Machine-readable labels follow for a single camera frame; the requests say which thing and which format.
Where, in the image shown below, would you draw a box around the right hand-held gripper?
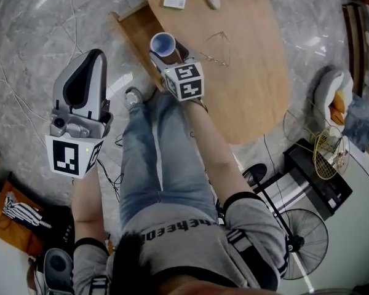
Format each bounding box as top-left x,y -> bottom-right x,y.
149,39 -> 205,103

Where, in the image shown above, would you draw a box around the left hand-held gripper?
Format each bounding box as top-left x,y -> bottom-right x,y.
44,49 -> 114,180

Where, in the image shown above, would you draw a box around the blue paper cup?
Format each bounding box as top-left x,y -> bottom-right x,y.
149,31 -> 178,60

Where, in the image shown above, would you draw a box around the thin wire triangle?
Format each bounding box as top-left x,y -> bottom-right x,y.
199,31 -> 232,68

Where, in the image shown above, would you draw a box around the person's right forearm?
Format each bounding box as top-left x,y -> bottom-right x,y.
184,98 -> 256,206

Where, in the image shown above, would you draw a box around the person's left forearm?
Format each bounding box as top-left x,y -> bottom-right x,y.
71,164 -> 105,243

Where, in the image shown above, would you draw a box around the oval wooden table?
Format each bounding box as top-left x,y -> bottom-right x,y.
146,0 -> 292,146

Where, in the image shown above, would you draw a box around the person's gray sneaker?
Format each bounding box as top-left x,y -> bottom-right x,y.
124,85 -> 146,111

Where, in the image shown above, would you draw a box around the person's blue jeans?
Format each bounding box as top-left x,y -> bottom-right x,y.
119,92 -> 226,227

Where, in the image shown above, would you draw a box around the striped cloth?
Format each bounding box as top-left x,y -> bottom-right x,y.
2,191 -> 53,230

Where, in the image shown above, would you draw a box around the black bag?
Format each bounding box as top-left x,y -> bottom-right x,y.
39,205 -> 76,259

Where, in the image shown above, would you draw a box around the black silver case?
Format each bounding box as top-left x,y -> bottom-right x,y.
283,137 -> 354,222

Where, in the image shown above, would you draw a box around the orange brown bag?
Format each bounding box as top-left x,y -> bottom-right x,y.
0,179 -> 47,256

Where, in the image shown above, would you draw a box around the orange pillow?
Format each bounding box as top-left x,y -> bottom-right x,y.
329,90 -> 347,127

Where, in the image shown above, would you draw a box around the wooden shelf unit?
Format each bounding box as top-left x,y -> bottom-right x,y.
341,0 -> 369,98

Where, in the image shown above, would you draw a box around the person's gray shirt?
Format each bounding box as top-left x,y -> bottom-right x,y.
72,191 -> 292,292

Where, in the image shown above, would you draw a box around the blue gray patterned board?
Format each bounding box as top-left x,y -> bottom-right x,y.
341,93 -> 369,154

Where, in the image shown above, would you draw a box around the black floor fan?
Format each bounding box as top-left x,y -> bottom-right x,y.
242,163 -> 330,281

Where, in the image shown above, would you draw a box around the black floor cable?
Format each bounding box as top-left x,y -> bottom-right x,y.
96,132 -> 125,203

